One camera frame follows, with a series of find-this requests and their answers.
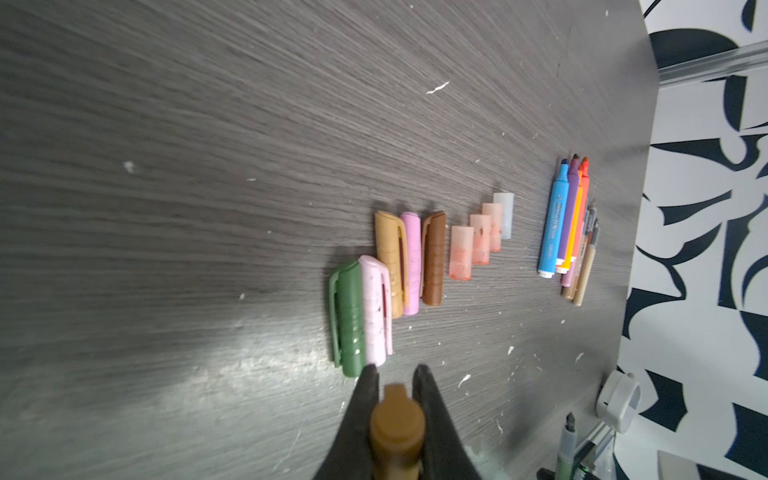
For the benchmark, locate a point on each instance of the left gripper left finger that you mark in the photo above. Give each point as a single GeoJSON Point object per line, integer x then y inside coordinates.
{"type": "Point", "coordinates": [350, 455]}

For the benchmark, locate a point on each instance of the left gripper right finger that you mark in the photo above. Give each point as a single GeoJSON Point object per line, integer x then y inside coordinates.
{"type": "Point", "coordinates": [443, 455]}

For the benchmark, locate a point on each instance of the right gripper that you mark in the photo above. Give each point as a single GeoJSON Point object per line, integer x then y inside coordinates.
{"type": "Point", "coordinates": [591, 463]}

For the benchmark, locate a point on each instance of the light pink pen cap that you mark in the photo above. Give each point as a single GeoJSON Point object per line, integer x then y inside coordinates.
{"type": "Point", "coordinates": [377, 309]}

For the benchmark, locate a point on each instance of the tan cap beige pen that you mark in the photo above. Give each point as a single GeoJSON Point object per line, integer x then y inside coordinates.
{"type": "Point", "coordinates": [583, 250]}

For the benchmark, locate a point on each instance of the orange marker pen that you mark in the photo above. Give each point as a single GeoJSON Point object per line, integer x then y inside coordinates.
{"type": "Point", "coordinates": [565, 266]}

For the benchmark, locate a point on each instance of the clear red pen cap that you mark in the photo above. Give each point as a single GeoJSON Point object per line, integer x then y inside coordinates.
{"type": "Point", "coordinates": [461, 249]}

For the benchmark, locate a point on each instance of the green cap beige pen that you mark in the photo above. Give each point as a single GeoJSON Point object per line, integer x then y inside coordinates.
{"type": "Point", "coordinates": [587, 265]}

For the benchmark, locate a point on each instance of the clear orange pen cap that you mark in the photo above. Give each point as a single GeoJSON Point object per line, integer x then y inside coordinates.
{"type": "Point", "coordinates": [481, 225]}

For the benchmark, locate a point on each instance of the blue marker pen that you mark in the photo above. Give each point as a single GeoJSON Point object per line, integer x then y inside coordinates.
{"type": "Point", "coordinates": [554, 221]}

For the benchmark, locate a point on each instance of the clear pink pen cap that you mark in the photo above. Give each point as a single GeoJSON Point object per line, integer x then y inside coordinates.
{"type": "Point", "coordinates": [495, 212]}

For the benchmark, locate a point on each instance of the purple marker pen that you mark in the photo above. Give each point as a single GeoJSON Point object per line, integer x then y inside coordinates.
{"type": "Point", "coordinates": [574, 183]}

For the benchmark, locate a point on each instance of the pink-red marker pen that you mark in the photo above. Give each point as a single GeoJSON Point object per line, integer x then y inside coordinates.
{"type": "Point", "coordinates": [585, 178]}

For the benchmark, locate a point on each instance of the gold cap green pen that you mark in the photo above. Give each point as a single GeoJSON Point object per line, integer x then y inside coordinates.
{"type": "Point", "coordinates": [567, 449]}

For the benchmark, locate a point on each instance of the brown cap pink pen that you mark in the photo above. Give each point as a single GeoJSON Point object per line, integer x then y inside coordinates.
{"type": "Point", "coordinates": [568, 280]}

